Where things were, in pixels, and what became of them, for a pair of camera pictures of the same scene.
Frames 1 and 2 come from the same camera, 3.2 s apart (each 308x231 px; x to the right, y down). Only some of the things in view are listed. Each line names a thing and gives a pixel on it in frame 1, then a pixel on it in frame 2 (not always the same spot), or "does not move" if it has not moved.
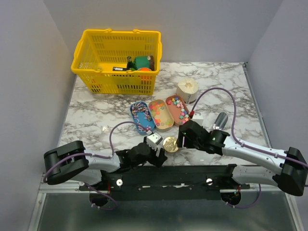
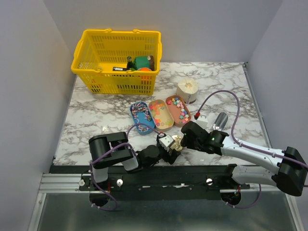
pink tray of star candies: x=178 y=109 does not move
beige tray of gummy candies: x=160 y=112 does not move
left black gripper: x=157 y=161 → x=170 y=159
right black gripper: x=186 y=143 does not move
